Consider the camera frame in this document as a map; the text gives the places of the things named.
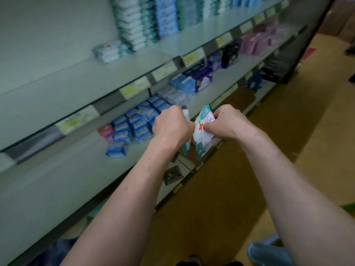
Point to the stack of blue red packets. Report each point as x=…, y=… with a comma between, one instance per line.
x=166, y=16

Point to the stack of white green packets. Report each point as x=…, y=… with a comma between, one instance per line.
x=133, y=22
x=224, y=2
x=208, y=5

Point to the stack of blue green packets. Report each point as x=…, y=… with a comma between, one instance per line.
x=188, y=11

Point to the person's right hand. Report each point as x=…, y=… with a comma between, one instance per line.
x=230, y=122

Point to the blue plastic stool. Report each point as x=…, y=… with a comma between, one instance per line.
x=265, y=253

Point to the person's right forearm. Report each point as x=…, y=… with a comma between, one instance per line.
x=299, y=191

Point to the metal store shelving unit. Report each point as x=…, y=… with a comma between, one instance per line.
x=44, y=47

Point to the dark blue packaged goods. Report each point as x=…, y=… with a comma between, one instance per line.
x=194, y=79

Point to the person's left hand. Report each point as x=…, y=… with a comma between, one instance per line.
x=173, y=127

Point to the row of blue white boxes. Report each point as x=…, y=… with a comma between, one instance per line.
x=252, y=0

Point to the person's black trousers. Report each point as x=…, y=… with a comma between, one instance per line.
x=213, y=263

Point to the person's black white shoe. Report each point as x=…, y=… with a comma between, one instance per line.
x=194, y=259

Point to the person's left forearm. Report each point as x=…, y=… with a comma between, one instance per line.
x=122, y=213

